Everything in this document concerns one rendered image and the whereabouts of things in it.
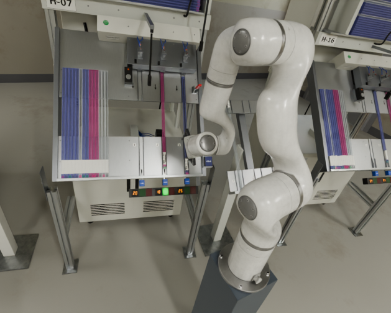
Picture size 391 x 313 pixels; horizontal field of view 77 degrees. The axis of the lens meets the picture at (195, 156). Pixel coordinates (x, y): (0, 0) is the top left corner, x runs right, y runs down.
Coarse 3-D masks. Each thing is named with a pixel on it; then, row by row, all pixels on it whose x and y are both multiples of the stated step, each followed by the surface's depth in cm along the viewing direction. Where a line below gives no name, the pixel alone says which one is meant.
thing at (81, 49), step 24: (72, 48) 116; (96, 48) 119; (120, 48) 122; (120, 72) 121; (144, 72) 124; (168, 72) 128; (120, 96) 120; (144, 96) 123; (168, 96) 126; (192, 96) 130
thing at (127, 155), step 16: (112, 144) 116; (128, 144) 118; (144, 144) 120; (160, 144) 122; (176, 144) 125; (112, 160) 115; (128, 160) 117; (144, 160) 119; (160, 160) 122; (176, 160) 124; (112, 176) 115
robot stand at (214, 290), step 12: (216, 252) 93; (216, 264) 89; (204, 276) 100; (216, 276) 90; (204, 288) 102; (216, 288) 92; (228, 288) 84; (264, 288) 86; (204, 300) 104; (216, 300) 93; (228, 300) 85; (240, 300) 81; (252, 300) 88; (192, 312) 118; (204, 312) 106; (216, 312) 95; (228, 312) 86; (240, 312) 90; (252, 312) 99
